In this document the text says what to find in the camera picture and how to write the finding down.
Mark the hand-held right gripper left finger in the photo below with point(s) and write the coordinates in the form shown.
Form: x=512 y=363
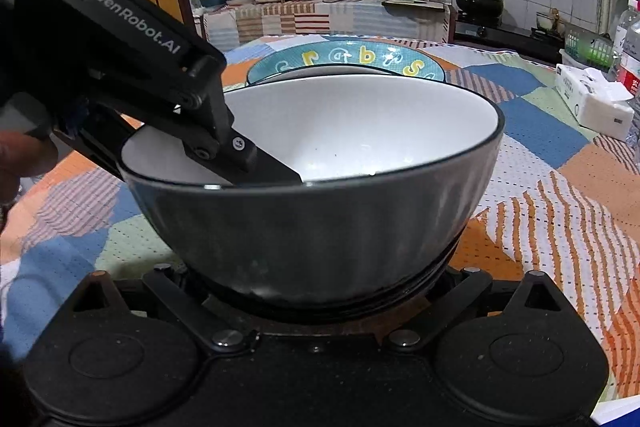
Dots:
x=170 y=292

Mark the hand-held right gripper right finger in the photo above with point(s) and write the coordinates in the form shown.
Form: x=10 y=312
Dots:
x=465 y=292

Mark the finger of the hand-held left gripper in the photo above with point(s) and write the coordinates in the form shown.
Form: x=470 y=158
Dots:
x=240 y=159
x=100 y=142

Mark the white ribbed bowl black rim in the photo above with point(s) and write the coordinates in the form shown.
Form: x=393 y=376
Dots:
x=350 y=318
x=436 y=274
x=325 y=232

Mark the white plate black rim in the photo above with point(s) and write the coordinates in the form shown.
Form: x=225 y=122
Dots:
x=325 y=71

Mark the teal fried egg plate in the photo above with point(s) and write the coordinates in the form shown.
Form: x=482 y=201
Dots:
x=365 y=54

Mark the person's left hand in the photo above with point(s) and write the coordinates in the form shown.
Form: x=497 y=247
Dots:
x=25 y=157

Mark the brown wooden furniture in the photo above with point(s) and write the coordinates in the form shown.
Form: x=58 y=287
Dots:
x=170 y=12

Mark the blue yellow dish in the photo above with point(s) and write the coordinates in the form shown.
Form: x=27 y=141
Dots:
x=214 y=0

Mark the patchwork patterned tablecloth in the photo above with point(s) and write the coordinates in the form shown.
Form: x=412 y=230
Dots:
x=550 y=187

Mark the striped patchwork counter cloth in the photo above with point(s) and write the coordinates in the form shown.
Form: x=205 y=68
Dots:
x=320 y=19

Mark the white tissue pack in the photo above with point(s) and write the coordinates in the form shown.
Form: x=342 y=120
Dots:
x=595 y=107

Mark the black gas stove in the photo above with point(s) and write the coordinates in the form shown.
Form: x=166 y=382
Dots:
x=510 y=39

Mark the green plastic basket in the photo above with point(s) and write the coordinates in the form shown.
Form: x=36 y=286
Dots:
x=590 y=49

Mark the black cooking pot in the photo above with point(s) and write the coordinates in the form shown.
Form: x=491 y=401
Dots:
x=477 y=2

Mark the clear plastic water bottle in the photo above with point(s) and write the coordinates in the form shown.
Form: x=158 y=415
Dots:
x=625 y=22

